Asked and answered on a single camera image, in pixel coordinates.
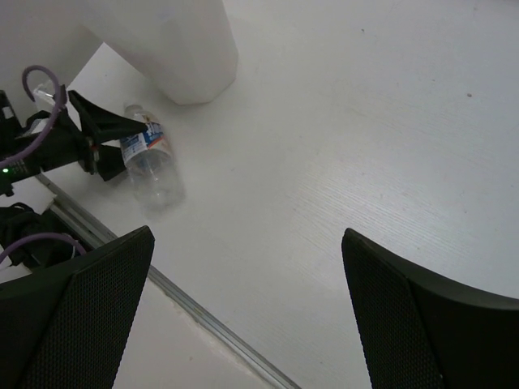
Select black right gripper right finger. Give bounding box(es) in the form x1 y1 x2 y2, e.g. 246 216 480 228
341 229 518 388

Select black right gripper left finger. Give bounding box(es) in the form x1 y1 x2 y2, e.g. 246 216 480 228
1 226 155 388

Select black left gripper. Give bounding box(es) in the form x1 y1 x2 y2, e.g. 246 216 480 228
1 90 147 195

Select orange blue label bottle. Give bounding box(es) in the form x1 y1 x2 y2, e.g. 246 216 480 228
120 104 185 219

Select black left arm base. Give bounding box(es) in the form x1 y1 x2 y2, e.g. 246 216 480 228
1 203 91 271

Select white octagonal plastic bin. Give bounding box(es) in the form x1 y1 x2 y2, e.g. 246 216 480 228
75 1 238 105

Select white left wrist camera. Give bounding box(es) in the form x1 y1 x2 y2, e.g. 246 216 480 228
33 80 55 113

